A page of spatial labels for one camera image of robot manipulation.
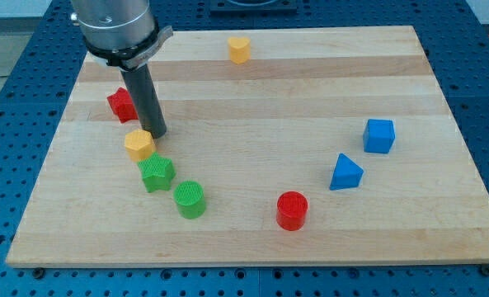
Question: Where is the red star block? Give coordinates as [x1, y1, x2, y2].
[107, 87, 138, 123]

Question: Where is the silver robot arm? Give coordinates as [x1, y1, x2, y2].
[71, 0, 173, 72]

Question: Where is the green star block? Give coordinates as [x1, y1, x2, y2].
[137, 153, 176, 193]

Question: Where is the wooden board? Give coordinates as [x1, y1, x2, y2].
[6, 26, 489, 268]

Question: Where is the green cylinder block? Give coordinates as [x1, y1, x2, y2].
[173, 181, 206, 219]

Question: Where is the red cylinder block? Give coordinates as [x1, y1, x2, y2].
[276, 191, 308, 231]

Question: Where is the yellow heart block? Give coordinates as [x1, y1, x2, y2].
[228, 36, 251, 64]

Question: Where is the yellow hexagon block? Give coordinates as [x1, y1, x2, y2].
[124, 130, 156, 163]

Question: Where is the blue triangle block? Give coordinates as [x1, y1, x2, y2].
[329, 153, 364, 191]

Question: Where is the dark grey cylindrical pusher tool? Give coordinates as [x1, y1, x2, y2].
[121, 65, 167, 139]

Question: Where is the blue cube block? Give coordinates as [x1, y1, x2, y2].
[363, 119, 396, 154]

